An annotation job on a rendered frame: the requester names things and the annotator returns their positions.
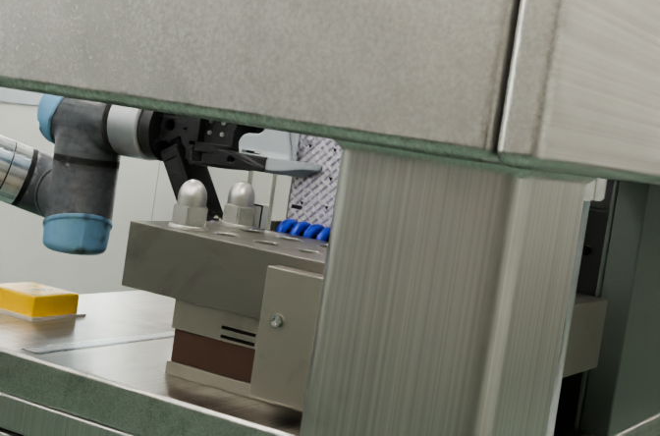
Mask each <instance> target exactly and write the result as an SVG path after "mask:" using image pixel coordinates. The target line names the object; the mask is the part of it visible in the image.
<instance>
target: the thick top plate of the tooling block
mask: <svg viewBox="0 0 660 436"><path fill-rule="evenodd" d="M169 222H172V221H131V224H130V230H129V237H128V244H127V251H126V258H125V265H124V272H123V279H122V286H126V287H130V288H134V289H138V290H142V291H146V292H150V293H154V294H157V295H161V296H165V297H169V298H173V299H177V300H184V301H188V302H192V303H196V304H199V305H203V306H207V307H211V308H215V309H219V310H223V311H227V312H231V313H235V314H239V315H242V316H246V317H250V318H254V319H258V320H260V314H261V308H262V301H263V294H264V288H265V281H266V274H267V267H268V266H272V265H283V266H287V267H292V268H296V269H301V270H304V271H309V272H313V273H318V274H322V275H323V274H324V268H325V261H326V254H327V248H328V242H325V241H321V240H316V239H311V238H306V237H302V236H297V235H292V234H287V233H282V232H277V231H272V230H267V229H258V228H255V230H251V229H239V228H233V227H227V226H223V225H220V224H219V222H215V221H206V225H205V226H206V227H207V228H208V231H206V232H201V231H190V230H184V229H178V228H173V227H170V226H168V224H169ZM607 303H608V300H607V299H603V298H598V297H593V296H588V295H583V294H579V293H576V298H575V304H574V310H573V317H572V323H571V329H570V335H569V341H568V347H567V353H566V360H565V366H564V372H563V378H564V377H567V376H570V375H574V374H577V373H580V372H583V371H585V370H588V369H592V368H595V367H597V364H598V358H599V352H600V346H601V340H602V334H603V328H604V322H605V316H606V309H607Z"/></svg>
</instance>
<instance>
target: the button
mask: <svg viewBox="0 0 660 436"><path fill-rule="evenodd" d="M78 304H79V295H78V294H76V293H73V292H69V291H65V290H61V289H58V288H54V287H50V286H46V285H42V284H38V283H35V282H22V283H4V284H0V308H2V309H6V310H10V311H13V312H17V313H19V314H23V315H26V316H30V317H37V316H48V315H59V314H71V313H77V311H78Z"/></svg>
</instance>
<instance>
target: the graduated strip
mask: <svg viewBox="0 0 660 436"><path fill-rule="evenodd" d="M174 336H175V331H168V332H160V333H151V334H143V335H135V336H127V337H119V338H110V339H102V340H93V341H85V342H77V343H69V344H61V345H52V346H44V347H35V348H27V349H21V350H24V351H27V352H31V353H34V354H51V353H58V352H66V351H74V350H82V349H89V348H97V347H105V346H113V345H121V344H128V343H136V342H144V341H152V340H160V339H168V338H174Z"/></svg>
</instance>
